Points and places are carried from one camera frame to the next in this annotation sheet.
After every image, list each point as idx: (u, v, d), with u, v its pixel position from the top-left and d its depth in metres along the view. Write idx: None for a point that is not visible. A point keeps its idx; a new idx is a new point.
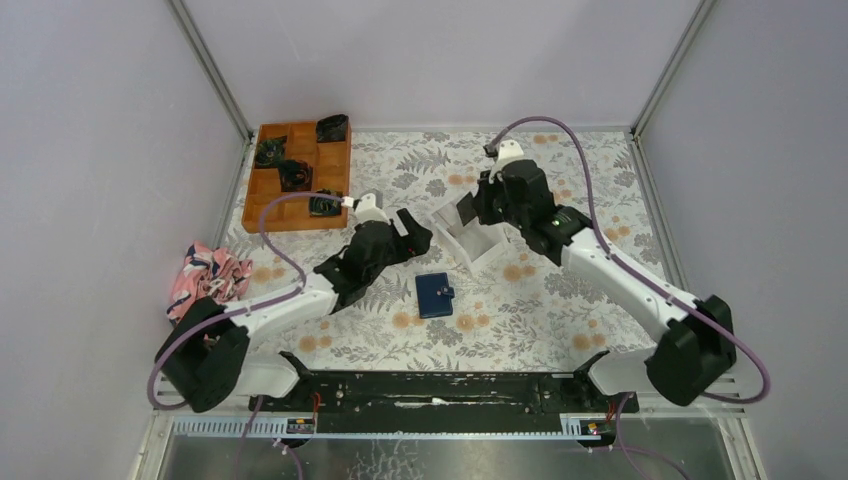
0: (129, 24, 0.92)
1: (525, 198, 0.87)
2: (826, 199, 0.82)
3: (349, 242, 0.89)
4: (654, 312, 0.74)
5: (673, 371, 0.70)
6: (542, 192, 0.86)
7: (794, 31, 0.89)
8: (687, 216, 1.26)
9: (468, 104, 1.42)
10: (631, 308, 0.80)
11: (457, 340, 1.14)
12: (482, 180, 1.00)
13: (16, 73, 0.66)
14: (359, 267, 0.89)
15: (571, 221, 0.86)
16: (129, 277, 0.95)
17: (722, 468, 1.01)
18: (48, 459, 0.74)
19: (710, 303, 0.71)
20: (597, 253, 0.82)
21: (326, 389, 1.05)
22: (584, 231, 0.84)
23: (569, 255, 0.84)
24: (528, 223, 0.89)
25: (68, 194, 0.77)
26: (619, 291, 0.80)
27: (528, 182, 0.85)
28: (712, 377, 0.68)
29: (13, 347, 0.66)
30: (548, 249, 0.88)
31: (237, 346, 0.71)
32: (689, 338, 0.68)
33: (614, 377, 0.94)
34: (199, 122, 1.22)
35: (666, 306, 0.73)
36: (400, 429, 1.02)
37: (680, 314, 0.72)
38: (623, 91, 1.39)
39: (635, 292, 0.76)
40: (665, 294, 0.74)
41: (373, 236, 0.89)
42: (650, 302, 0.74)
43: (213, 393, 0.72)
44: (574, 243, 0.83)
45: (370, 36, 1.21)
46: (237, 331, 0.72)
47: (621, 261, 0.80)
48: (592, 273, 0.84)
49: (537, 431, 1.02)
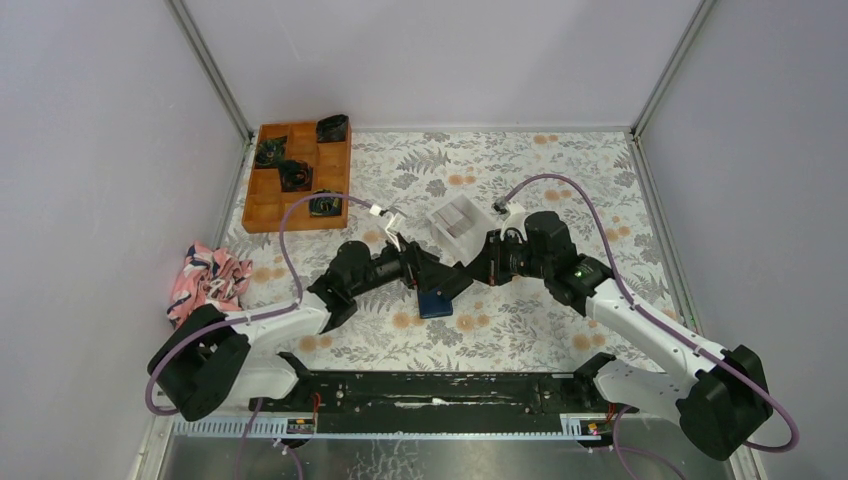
0: (129, 24, 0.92)
1: (549, 248, 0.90)
2: (826, 199, 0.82)
3: (330, 267, 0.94)
4: (682, 364, 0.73)
5: (704, 426, 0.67)
6: (564, 243, 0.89)
7: (794, 30, 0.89)
8: (687, 217, 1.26)
9: (468, 104, 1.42)
10: (659, 360, 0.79)
11: (458, 340, 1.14)
12: (494, 237, 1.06)
13: (17, 72, 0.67)
14: (346, 288, 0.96)
15: (594, 271, 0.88)
16: (130, 277, 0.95)
17: (722, 468, 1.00)
18: (48, 458, 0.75)
19: (739, 354, 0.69)
20: (621, 304, 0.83)
21: (326, 388, 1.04)
22: (607, 281, 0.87)
23: (593, 306, 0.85)
24: (552, 273, 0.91)
25: (68, 192, 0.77)
26: (645, 341, 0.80)
27: (551, 234, 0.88)
28: (747, 430, 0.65)
29: (13, 346, 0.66)
30: (572, 299, 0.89)
31: (236, 353, 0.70)
32: (720, 390, 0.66)
33: (624, 391, 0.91)
34: (200, 122, 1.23)
35: (693, 358, 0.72)
36: (400, 429, 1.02)
37: (708, 366, 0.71)
38: (624, 91, 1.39)
39: (662, 344, 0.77)
40: (692, 346, 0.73)
41: (350, 264, 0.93)
42: (678, 353, 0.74)
43: (207, 403, 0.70)
44: (598, 294, 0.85)
45: (371, 37, 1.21)
46: (236, 339, 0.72)
47: (646, 311, 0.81)
48: (619, 325, 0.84)
49: (537, 431, 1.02)
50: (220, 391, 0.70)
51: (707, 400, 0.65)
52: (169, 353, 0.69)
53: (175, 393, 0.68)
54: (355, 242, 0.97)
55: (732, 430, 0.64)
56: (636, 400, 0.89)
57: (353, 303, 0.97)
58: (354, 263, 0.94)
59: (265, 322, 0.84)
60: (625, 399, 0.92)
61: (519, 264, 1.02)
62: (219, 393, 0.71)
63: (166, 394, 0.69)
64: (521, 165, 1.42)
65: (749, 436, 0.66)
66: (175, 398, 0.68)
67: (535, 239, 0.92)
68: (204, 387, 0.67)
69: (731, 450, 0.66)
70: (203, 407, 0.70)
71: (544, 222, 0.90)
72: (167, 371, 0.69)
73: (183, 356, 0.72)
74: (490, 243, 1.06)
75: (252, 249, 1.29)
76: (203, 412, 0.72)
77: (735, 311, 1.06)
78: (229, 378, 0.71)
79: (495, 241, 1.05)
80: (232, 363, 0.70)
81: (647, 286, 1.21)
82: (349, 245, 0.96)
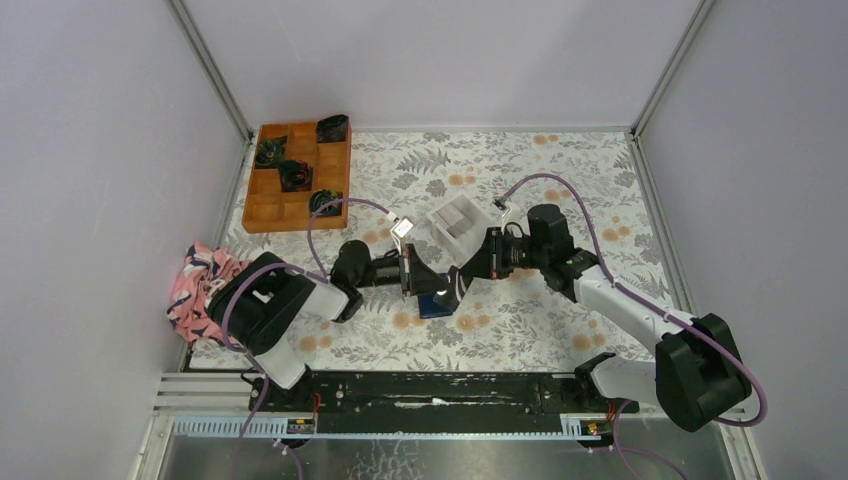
0: (129, 24, 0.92)
1: (548, 239, 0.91)
2: (827, 199, 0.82)
3: (334, 266, 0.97)
4: (652, 330, 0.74)
5: (672, 390, 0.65)
6: (564, 234, 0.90)
7: (795, 31, 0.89)
8: (687, 217, 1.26)
9: (468, 105, 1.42)
10: (632, 330, 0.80)
11: (458, 340, 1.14)
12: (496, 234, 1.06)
13: (16, 73, 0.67)
14: (352, 285, 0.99)
15: (584, 258, 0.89)
16: (130, 277, 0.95)
17: (722, 468, 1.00)
18: (48, 458, 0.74)
19: (708, 321, 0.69)
20: (604, 283, 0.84)
21: (326, 389, 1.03)
22: (593, 267, 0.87)
23: (579, 288, 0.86)
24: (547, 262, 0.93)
25: (68, 193, 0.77)
26: (622, 315, 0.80)
27: (551, 224, 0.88)
28: (721, 401, 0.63)
29: (13, 347, 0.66)
30: (564, 286, 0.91)
31: (305, 288, 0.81)
32: (683, 351, 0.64)
33: (614, 381, 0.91)
34: (199, 122, 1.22)
35: (662, 323, 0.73)
36: (400, 429, 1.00)
37: (676, 329, 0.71)
38: (624, 91, 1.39)
39: (635, 313, 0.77)
40: (661, 312, 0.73)
41: (354, 263, 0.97)
42: (649, 321, 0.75)
43: (271, 339, 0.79)
44: (584, 276, 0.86)
45: (371, 37, 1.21)
46: (293, 287, 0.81)
47: (625, 287, 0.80)
48: (601, 303, 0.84)
49: (537, 431, 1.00)
50: (281, 327, 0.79)
51: (671, 358, 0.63)
52: (236, 293, 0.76)
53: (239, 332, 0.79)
54: (355, 242, 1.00)
55: (694, 392, 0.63)
56: (633, 394, 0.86)
57: (360, 296, 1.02)
58: (356, 262, 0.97)
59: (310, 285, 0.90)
60: (618, 393, 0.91)
61: (521, 257, 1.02)
62: (280, 329, 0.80)
63: (236, 336, 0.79)
64: (521, 165, 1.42)
65: (722, 408, 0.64)
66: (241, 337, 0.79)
67: (535, 228, 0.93)
68: (273, 319, 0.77)
69: (702, 420, 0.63)
70: (268, 342, 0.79)
71: (546, 212, 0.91)
72: (233, 313, 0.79)
73: (244, 298, 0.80)
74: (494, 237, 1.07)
75: (252, 249, 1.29)
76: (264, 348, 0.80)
77: (734, 312, 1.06)
78: (291, 316, 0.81)
79: (497, 235, 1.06)
80: (301, 296, 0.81)
81: (646, 286, 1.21)
82: (350, 244, 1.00)
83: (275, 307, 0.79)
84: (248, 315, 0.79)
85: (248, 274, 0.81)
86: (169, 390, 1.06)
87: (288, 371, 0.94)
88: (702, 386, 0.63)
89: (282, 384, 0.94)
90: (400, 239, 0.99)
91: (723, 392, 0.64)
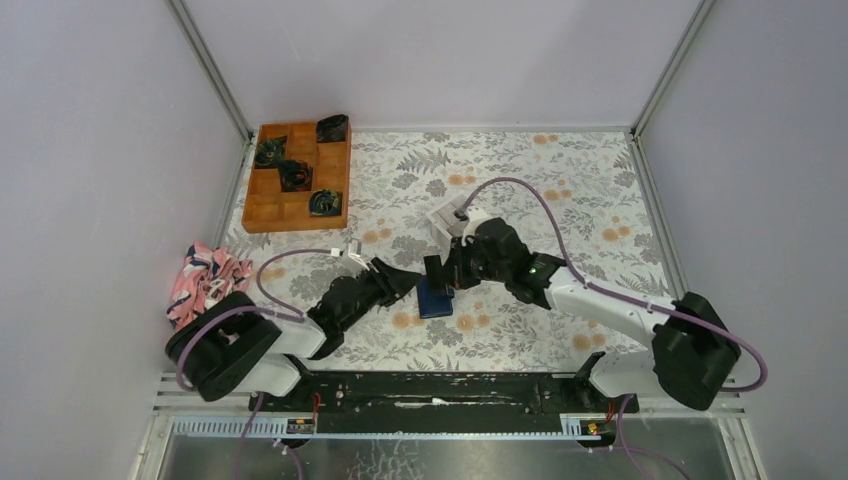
0: (130, 25, 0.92)
1: (502, 254, 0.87)
2: (827, 198, 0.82)
3: (322, 300, 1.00)
4: (640, 324, 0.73)
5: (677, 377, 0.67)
6: (517, 245, 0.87)
7: (794, 31, 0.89)
8: (686, 217, 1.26)
9: (467, 104, 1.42)
10: (619, 327, 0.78)
11: (457, 340, 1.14)
12: (456, 245, 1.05)
13: (16, 74, 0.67)
14: (334, 323, 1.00)
15: (546, 263, 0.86)
16: (129, 276, 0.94)
17: (723, 469, 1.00)
18: (48, 457, 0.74)
19: (688, 300, 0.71)
20: (575, 286, 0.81)
21: (326, 389, 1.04)
22: (560, 270, 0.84)
23: (552, 295, 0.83)
24: (511, 277, 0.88)
25: (68, 192, 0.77)
26: (607, 316, 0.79)
27: (502, 239, 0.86)
28: (721, 374, 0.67)
29: (13, 345, 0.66)
30: (535, 297, 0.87)
31: (266, 335, 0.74)
32: (679, 339, 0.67)
33: (616, 382, 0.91)
34: (199, 122, 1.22)
35: (648, 315, 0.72)
36: (400, 429, 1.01)
37: (663, 317, 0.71)
38: (623, 92, 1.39)
39: (618, 310, 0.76)
40: (644, 303, 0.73)
41: (341, 298, 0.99)
42: (633, 314, 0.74)
43: (228, 384, 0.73)
44: (553, 284, 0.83)
45: (371, 37, 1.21)
46: (266, 325, 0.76)
47: (599, 286, 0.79)
48: (578, 306, 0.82)
49: (537, 431, 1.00)
50: (240, 373, 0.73)
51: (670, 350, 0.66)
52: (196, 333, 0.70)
53: (197, 374, 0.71)
54: (344, 278, 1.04)
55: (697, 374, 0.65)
56: (630, 384, 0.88)
57: (339, 336, 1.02)
58: (344, 296, 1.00)
59: (286, 324, 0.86)
60: (622, 390, 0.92)
61: (479, 269, 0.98)
62: (238, 375, 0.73)
63: (187, 373, 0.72)
64: (521, 165, 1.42)
65: (722, 379, 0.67)
66: (196, 379, 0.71)
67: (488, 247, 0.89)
68: (230, 367, 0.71)
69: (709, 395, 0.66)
70: (221, 387, 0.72)
71: (491, 229, 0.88)
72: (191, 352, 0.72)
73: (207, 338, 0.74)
74: (454, 250, 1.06)
75: (252, 249, 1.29)
76: (215, 393, 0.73)
77: (733, 312, 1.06)
78: (256, 358, 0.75)
79: (457, 246, 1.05)
80: (258, 342, 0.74)
81: (646, 286, 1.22)
82: (341, 282, 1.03)
83: (238, 350, 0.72)
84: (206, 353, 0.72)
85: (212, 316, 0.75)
86: (170, 389, 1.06)
87: (279, 382, 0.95)
88: (705, 364, 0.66)
89: (276, 392, 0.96)
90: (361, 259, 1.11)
91: (721, 363, 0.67)
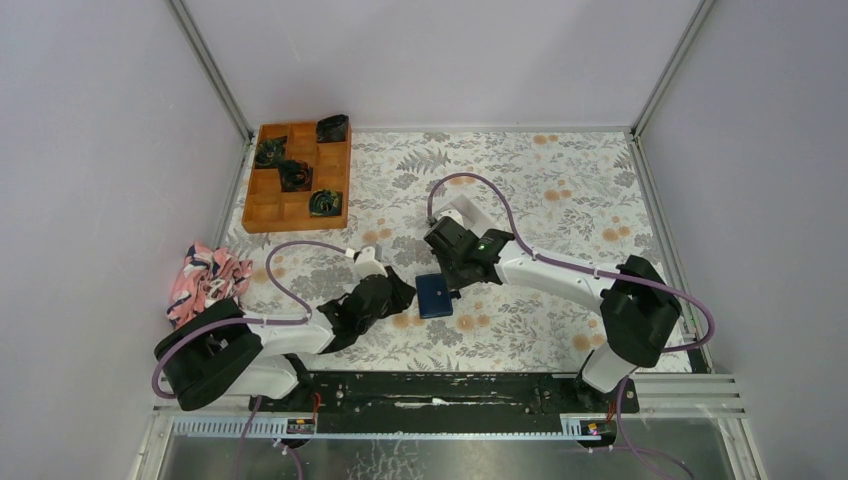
0: (129, 25, 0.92)
1: (448, 242, 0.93)
2: (826, 198, 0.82)
3: (354, 290, 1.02)
4: (588, 291, 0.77)
5: (625, 339, 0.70)
6: (460, 231, 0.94)
7: (795, 31, 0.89)
8: (687, 217, 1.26)
9: (466, 104, 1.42)
10: (569, 295, 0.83)
11: (457, 340, 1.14)
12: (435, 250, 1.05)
13: (15, 74, 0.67)
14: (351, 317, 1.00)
15: (495, 239, 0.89)
16: (129, 276, 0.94)
17: (723, 469, 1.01)
18: (48, 456, 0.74)
19: (632, 263, 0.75)
20: (524, 258, 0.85)
21: (326, 389, 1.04)
22: (508, 245, 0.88)
23: (503, 270, 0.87)
24: (460, 256, 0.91)
25: (67, 192, 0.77)
26: (558, 286, 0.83)
27: (443, 228, 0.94)
28: (665, 332, 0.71)
29: (13, 345, 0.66)
30: (486, 273, 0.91)
31: (247, 349, 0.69)
32: (625, 301, 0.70)
33: (608, 376, 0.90)
34: (199, 122, 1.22)
35: (596, 281, 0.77)
36: (400, 429, 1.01)
37: (609, 282, 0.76)
38: (623, 91, 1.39)
39: (568, 279, 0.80)
40: (591, 271, 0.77)
41: (373, 294, 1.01)
42: (582, 282, 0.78)
43: (208, 396, 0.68)
44: (501, 259, 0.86)
45: (371, 36, 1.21)
46: (250, 337, 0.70)
47: (548, 258, 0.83)
48: (527, 278, 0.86)
49: (537, 431, 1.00)
50: (220, 386, 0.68)
51: (618, 312, 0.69)
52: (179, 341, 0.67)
53: (177, 382, 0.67)
54: (381, 277, 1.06)
55: (644, 332, 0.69)
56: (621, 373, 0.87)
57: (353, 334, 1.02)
58: (377, 292, 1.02)
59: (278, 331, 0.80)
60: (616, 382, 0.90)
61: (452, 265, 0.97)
62: (219, 388, 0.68)
63: (167, 380, 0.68)
64: (521, 165, 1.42)
65: (666, 335, 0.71)
66: (176, 388, 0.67)
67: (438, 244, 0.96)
68: (207, 380, 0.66)
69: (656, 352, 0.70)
70: (203, 399, 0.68)
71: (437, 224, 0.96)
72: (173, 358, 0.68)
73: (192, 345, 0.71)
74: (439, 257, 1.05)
75: (252, 249, 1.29)
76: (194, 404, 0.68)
77: (733, 313, 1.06)
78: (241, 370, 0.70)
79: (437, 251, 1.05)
80: (239, 356, 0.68)
81: None
82: (375, 278, 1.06)
83: (217, 362, 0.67)
84: (189, 361, 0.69)
85: (198, 325, 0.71)
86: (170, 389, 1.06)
87: (274, 388, 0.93)
88: (650, 323, 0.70)
89: (272, 395, 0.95)
90: (380, 264, 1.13)
91: (664, 321, 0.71)
